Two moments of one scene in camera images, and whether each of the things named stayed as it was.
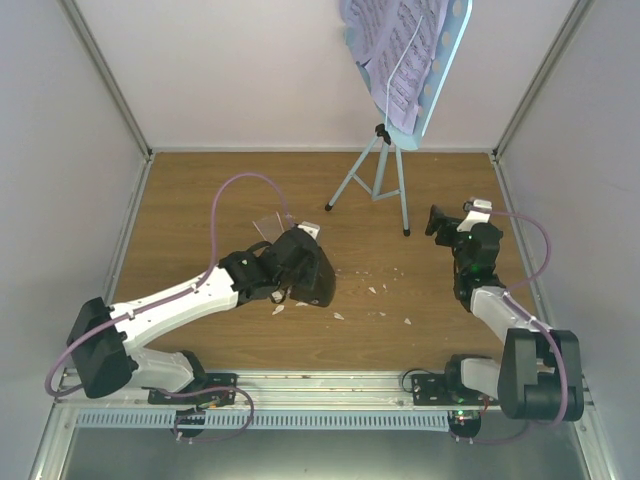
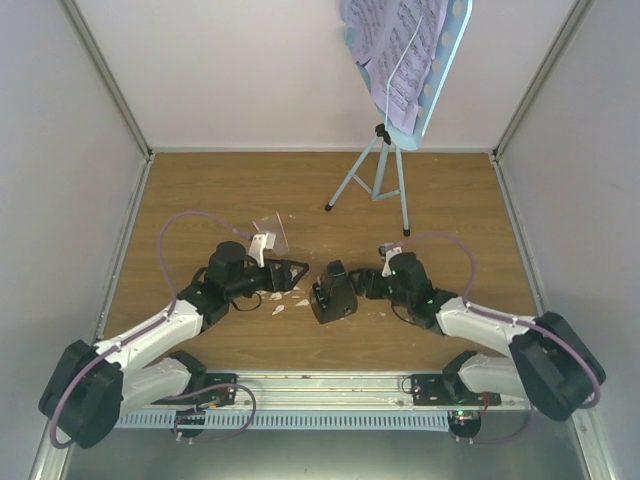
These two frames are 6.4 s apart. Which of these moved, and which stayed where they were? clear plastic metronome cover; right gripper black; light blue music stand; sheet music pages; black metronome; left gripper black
Moved: right gripper black; left gripper black; black metronome
Stayed: light blue music stand; clear plastic metronome cover; sheet music pages
